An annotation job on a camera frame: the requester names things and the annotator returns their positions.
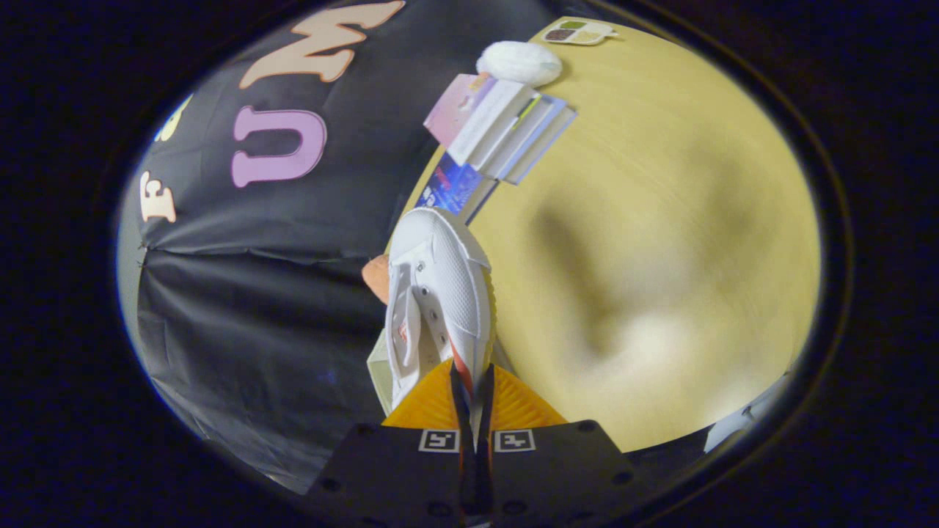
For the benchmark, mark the blue book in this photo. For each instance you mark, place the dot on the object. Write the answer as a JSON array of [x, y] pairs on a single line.
[[455, 187]]

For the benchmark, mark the small compartment tray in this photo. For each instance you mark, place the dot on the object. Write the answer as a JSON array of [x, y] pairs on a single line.
[[579, 33]]

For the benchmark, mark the white fluffy pad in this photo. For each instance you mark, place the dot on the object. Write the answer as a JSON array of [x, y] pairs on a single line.
[[517, 62]]

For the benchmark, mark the orange fluffy pad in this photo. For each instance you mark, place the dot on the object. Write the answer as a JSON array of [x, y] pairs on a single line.
[[375, 279]]

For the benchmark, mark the white sneaker shoe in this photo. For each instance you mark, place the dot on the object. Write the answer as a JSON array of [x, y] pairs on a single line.
[[440, 279]]

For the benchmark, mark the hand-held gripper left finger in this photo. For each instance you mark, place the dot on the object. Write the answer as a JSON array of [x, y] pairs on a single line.
[[461, 411]]

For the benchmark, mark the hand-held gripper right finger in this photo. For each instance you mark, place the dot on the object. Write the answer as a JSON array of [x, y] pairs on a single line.
[[484, 411]]

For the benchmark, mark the beige fabric storage box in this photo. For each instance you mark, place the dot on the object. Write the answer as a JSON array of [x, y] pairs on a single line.
[[380, 374]]

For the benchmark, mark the stack of pink white books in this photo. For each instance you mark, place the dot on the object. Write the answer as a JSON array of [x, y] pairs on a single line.
[[499, 125]]

